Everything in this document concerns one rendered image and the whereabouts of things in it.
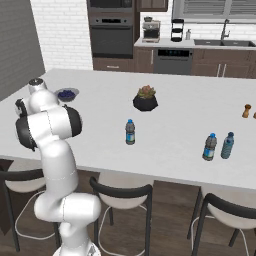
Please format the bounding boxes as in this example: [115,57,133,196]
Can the dark plastic bottle blue cap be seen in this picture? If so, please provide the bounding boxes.
[201,132,218,162]
[125,119,137,146]

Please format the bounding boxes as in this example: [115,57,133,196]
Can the potted succulent in black pot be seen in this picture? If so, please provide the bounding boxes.
[132,84,159,113]

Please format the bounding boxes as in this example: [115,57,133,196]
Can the black and white bar stool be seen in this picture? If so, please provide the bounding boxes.
[0,168,62,253]
[89,170,155,256]
[186,186,256,256]

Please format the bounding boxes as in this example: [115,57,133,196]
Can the bowl of blueberries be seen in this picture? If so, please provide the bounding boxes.
[54,87,80,103]

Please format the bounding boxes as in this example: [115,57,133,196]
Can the black dishwasher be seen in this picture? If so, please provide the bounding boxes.
[153,48,194,76]

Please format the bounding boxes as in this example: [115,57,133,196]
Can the silver coffee machine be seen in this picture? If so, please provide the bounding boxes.
[141,16,162,44]

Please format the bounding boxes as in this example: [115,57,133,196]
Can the clear blue plastic bottle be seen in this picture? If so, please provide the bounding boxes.
[220,131,235,160]

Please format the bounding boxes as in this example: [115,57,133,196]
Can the dark wood base cupboards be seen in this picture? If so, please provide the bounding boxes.
[92,46,256,80]

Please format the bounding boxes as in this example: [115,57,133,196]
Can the brown wooden pepper mill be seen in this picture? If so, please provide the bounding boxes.
[241,103,252,119]

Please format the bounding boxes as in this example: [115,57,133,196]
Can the black microwave oven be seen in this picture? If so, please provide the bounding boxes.
[87,0,135,10]

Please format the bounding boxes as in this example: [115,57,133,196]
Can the dark sink basin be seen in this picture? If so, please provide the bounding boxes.
[193,38,256,48]

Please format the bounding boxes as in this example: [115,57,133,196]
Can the metal sink tap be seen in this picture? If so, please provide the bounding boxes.
[220,18,232,42]

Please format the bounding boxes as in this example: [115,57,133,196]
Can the window with blinds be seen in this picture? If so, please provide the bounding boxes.
[171,0,256,24]

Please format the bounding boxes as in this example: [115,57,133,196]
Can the black wall oven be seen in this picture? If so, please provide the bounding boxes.
[87,12,135,60]

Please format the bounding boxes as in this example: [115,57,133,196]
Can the dark wood wall cupboard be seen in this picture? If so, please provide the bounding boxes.
[136,0,169,13]

